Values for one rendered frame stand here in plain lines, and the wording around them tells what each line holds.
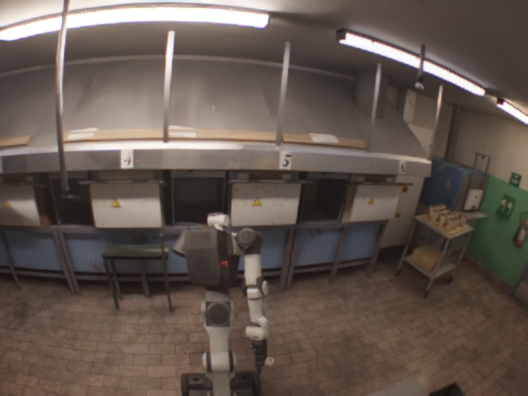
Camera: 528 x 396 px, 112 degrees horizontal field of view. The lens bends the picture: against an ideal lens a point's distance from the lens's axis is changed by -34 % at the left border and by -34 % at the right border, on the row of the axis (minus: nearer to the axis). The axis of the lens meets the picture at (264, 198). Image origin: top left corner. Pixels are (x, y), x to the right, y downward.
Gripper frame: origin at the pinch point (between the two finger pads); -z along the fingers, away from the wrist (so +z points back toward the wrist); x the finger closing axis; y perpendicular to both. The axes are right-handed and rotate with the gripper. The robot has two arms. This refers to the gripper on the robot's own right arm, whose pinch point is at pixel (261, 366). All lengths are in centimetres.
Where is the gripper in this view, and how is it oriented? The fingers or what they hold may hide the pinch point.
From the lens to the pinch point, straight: 167.3
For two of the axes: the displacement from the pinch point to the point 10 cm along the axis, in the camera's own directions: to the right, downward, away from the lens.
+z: -0.9, -9.9, 0.8
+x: 2.9, 0.5, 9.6
